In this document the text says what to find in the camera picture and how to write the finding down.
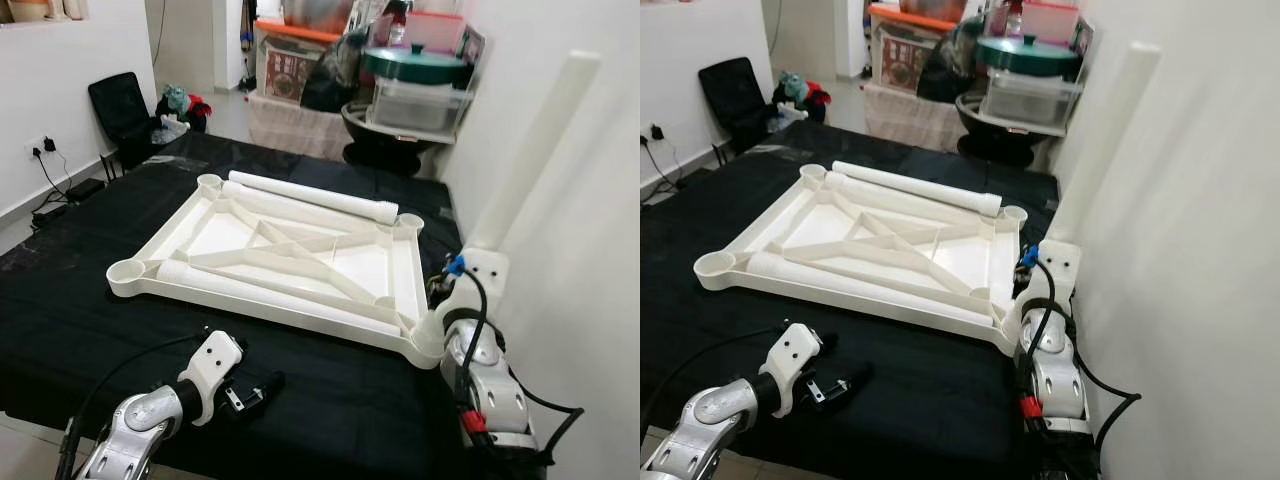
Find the black tablecloth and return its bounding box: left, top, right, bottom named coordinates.
left=0, top=130, right=546, bottom=480
left=640, top=120, right=1101, bottom=480

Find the beige cloth covered bench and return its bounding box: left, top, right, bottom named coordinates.
left=862, top=85, right=966, bottom=152
left=248, top=95, right=351, bottom=161

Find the green pot with lid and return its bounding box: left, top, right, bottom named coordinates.
left=977, top=35, right=1081, bottom=77
left=362, top=42, right=471, bottom=87

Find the black charger cable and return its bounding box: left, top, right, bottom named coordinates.
left=645, top=140, right=703, bottom=193
left=35, top=150, right=83, bottom=217

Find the clear plastic storage box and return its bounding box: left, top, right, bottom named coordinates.
left=372, top=78, right=471, bottom=132
left=985, top=70, right=1082, bottom=124

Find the pink box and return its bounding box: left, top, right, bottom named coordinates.
left=1020, top=0, right=1081, bottom=44
left=405, top=10, right=467, bottom=54

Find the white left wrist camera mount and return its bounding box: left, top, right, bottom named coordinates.
left=765, top=322, right=823, bottom=416
left=178, top=330, right=246, bottom=426

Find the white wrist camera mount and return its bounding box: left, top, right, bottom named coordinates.
left=1022, top=240, right=1083, bottom=311
left=435, top=250, right=509, bottom=321
left=765, top=322, right=823, bottom=416
left=178, top=330, right=246, bottom=426

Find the white plastic table top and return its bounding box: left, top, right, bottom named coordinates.
left=105, top=173, right=461, bottom=371
left=693, top=160, right=1066, bottom=356

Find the black folding chair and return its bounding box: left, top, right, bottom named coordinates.
left=698, top=57, right=776, bottom=156
left=88, top=72, right=161, bottom=171

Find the orange lidded storage box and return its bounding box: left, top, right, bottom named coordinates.
left=868, top=5, right=961, bottom=93
left=255, top=20, right=346, bottom=101

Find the black wok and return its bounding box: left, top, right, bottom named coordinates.
left=342, top=100, right=447, bottom=167
left=955, top=92, right=1057, bottom=162

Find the red printed carton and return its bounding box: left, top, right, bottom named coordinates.
left=878, top=28, right=932, bottom=90
left=262, top=45, right=317, bottom=100

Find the black bag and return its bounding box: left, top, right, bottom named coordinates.
left=300, top=30, right=376, bottom=113
left=918, top=20, right=991, bottom=103

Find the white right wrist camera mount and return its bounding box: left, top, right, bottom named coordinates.
left=1022, top=240, right=1083, bottom=311
left=435, top=250, right=509, bottom=321

